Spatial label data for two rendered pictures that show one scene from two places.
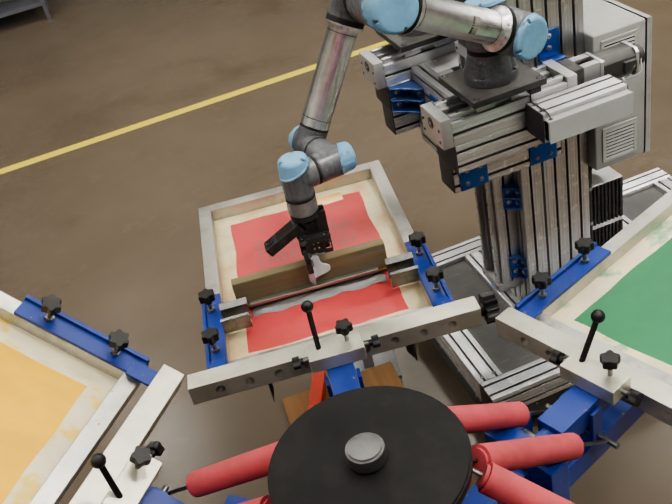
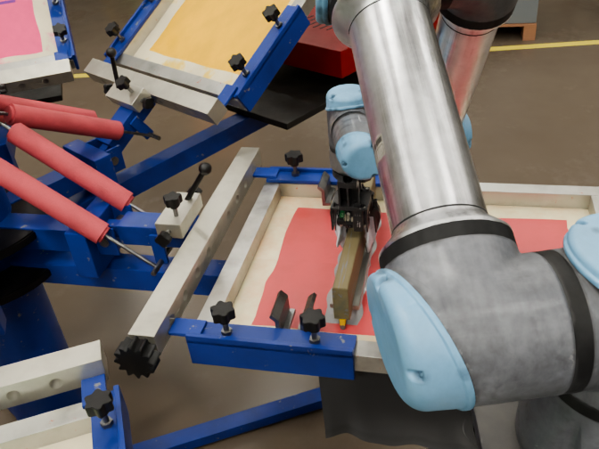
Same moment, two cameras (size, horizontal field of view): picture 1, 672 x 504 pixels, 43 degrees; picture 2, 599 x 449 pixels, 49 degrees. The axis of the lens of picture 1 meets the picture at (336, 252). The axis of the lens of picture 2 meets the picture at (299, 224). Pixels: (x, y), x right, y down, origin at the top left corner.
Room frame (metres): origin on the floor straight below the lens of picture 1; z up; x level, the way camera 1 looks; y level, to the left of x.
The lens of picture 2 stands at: (2.02, -0.98, 1.80)
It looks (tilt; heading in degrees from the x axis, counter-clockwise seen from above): 34 degrees down; 109
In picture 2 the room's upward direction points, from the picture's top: 6 degrees counter-clockwise
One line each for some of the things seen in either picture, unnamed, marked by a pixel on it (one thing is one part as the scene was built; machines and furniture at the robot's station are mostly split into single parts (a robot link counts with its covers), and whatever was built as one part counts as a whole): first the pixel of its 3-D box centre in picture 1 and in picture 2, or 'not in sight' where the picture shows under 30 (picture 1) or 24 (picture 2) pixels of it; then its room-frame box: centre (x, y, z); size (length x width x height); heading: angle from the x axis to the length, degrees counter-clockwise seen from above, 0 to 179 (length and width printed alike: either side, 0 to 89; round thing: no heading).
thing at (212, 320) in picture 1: (216, 338); (328, 185); (1.66, 0.34, 0.97); 0.30 x 0.05 x 0.07; 3
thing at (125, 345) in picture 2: (484, 308); (140, 351); (1.48, -0.30, 1.02); 0.07 x 0.06 x 0.07; 3
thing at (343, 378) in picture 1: (344, 382); (160, 229); (1.35, 0.05, 1.02); 0.17 x 0.06 x 0.05; 3
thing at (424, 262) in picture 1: (429, 279); (272, 347); (1.69, -0.21, 0.97); 0.30 x 0.05 x 0.07; 3
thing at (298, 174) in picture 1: (297, 176); (348, 119); (1.79, 0.05, 1.30); 0.09 x 0.08 x 0.11; 110
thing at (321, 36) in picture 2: not in sight; (346, 26); (1.52, 1.29, 1.06); 0.61 x 0.46 x 0.12; 63
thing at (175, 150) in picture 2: not in sight; (192, 146); (1.17, 0.62, 0.91); 1.34 x 0.41 x 0.08; 63
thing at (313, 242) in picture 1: (311, 230); (351, 195); (1.79, 0.05, 1.14); 0.09 x 0.08 x 0.12; 93
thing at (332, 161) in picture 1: (329, 160); (368, 145); (1.84, -0.04, 1.29); 0.11 x 0.11 x 0.08; 20
